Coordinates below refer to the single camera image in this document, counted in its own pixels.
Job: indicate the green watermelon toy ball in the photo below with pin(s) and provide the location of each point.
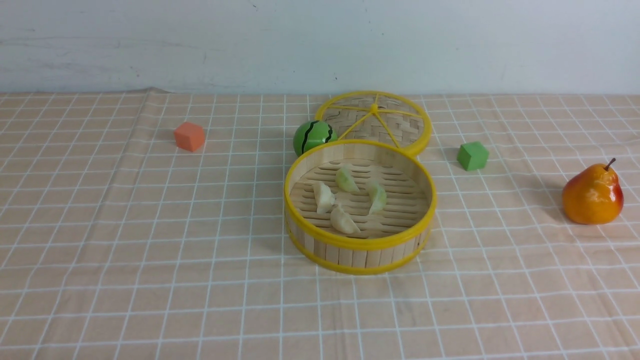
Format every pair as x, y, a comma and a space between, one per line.
312, 134

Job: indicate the orange yellow toy pear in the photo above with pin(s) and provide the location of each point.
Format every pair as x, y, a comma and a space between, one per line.
594, 196

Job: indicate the bamboo steamer lid yellow rim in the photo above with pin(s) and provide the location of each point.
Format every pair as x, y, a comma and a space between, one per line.
378, 116

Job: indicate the white dumpling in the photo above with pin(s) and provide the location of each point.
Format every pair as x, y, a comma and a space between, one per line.
342, 222
324, 197

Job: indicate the orange foam cube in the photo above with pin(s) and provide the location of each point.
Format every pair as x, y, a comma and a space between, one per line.
189, 136

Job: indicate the green foam cube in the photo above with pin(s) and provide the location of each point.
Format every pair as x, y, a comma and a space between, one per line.
472, 156

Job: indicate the green dumpling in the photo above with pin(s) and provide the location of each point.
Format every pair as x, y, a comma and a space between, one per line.
378, 196
345, 181

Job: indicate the bamboo steamer tray yellow rim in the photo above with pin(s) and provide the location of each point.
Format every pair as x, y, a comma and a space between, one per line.
387, 239

